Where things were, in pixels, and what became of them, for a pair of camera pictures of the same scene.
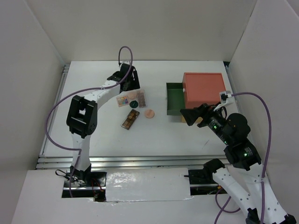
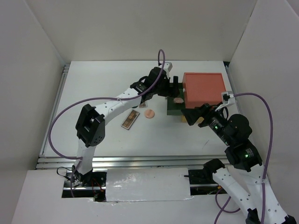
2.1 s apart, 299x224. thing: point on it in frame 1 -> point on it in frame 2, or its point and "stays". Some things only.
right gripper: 190,114 stays
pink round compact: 149,114 stays
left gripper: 135,83 -> 170,90
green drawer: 175,98 stays
